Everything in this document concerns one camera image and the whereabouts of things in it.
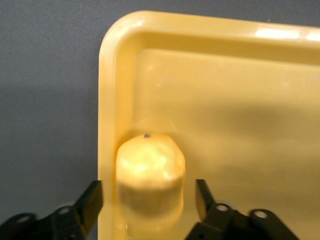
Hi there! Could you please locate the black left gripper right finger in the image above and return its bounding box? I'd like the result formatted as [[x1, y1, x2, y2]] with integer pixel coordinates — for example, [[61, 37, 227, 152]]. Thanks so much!
[[185, 178, 301, 240]]

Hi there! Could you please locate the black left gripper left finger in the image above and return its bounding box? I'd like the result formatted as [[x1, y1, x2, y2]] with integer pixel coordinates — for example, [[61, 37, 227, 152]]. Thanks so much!
[[0, 179, 104, 240]]

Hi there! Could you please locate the yellow potato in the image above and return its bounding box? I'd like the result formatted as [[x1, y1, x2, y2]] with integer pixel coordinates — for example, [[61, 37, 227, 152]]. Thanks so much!
[[115, 132, 187, 233]]

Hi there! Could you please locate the yellow plastic tray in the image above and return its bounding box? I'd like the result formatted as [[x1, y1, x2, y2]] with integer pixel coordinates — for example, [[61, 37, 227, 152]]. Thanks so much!
[[96, 9, 320, 240]]

